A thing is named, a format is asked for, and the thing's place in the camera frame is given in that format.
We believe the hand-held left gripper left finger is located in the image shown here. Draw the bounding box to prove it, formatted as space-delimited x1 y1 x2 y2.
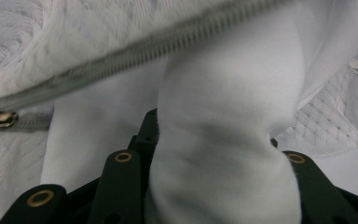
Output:
128 108 160 198

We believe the white garment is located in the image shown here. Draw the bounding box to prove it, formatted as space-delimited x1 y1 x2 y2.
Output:
39 0 358 224

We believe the white mesh laundry bag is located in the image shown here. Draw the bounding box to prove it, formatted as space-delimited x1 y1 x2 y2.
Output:
0 0 358 224

